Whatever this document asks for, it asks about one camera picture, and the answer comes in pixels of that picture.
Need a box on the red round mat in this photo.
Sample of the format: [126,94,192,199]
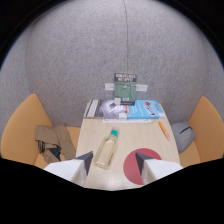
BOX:
[122,147,163,186]

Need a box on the brown jacket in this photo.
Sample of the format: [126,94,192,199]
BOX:
[34,123,77,164]

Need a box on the orange marker pen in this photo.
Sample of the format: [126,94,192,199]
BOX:
[157,120,171,141]

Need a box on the clear bottle with teal cap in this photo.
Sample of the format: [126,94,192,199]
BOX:
[92,126,121,171]

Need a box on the grey bag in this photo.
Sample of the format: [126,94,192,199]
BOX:
[170,121,197,155]

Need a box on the blue book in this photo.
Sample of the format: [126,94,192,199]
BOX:
[126,99,166,121]

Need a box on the orange padded seat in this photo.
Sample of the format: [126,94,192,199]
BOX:
[178,95,224,169]
[0,93,82,169]

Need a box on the black and white book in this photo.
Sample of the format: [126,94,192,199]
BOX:
[83,99,130,120]

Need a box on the green standing book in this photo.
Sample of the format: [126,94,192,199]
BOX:
[113,73,138,106]

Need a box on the white wall socket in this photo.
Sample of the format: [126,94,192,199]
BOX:
[104,82,116,92]
[135,83,149,93]

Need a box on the thin cable on wall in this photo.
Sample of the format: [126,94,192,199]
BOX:
[122,0,130,75]

